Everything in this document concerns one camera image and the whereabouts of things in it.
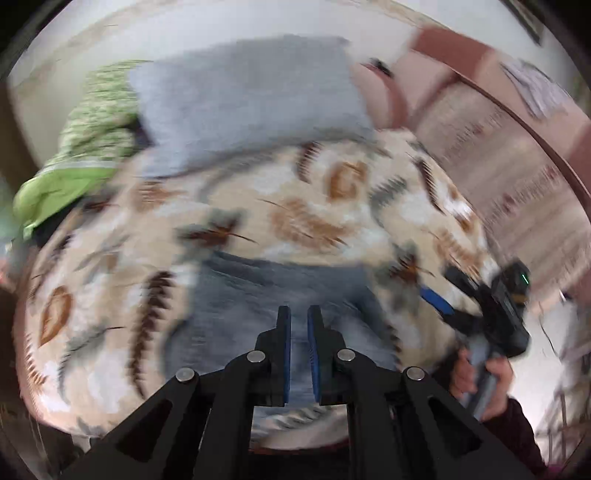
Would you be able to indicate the grey quilted pillow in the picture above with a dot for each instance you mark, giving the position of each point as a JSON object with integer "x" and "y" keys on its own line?
{"x": 250, "y": 96}

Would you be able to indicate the cream leaf pattern blanket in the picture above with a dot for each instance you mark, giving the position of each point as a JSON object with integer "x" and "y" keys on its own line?
{"x": 149, "y": 276}

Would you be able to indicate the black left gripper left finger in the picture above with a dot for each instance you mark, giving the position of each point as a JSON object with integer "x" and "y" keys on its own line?
{"x": 273, "y": 378}

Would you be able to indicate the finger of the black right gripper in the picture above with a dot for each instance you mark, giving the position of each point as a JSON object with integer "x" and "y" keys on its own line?
{"x": 440, "y": 304}

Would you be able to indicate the dark framed wall picture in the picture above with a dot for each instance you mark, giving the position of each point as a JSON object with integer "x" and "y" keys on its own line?
{"x": 528, "y": 18}

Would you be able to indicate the green patterned quilt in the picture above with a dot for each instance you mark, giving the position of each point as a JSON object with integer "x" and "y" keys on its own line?
{"x": 95, "y": 139}

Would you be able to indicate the striped patterned pillow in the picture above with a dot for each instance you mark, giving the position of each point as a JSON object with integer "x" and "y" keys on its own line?
{"x": 528, "y": 209}

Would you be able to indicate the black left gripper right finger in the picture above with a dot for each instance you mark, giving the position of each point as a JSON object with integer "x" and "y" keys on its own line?
{"x": 328, "y": 382}

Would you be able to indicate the dark red right sleeve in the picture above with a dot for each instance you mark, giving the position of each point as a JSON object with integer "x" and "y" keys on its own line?
{"x": 514, "y": 430}

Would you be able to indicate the grey denim pants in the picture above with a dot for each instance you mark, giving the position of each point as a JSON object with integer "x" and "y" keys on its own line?
{"x": 235, "y": 299}

